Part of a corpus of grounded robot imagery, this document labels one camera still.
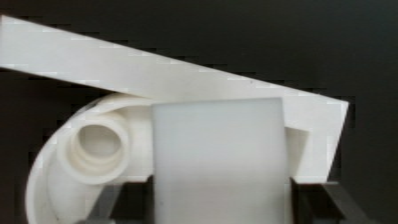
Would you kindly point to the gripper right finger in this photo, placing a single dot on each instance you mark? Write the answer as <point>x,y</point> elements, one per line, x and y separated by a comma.
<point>325,205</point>

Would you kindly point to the white stool leg with tag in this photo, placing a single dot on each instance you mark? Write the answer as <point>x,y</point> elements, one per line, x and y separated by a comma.
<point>222,162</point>

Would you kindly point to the white U-shaped fence wall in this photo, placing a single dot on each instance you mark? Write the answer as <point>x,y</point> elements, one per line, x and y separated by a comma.
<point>62,55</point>

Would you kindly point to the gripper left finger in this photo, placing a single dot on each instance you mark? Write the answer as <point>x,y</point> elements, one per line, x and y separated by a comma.
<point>124,206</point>

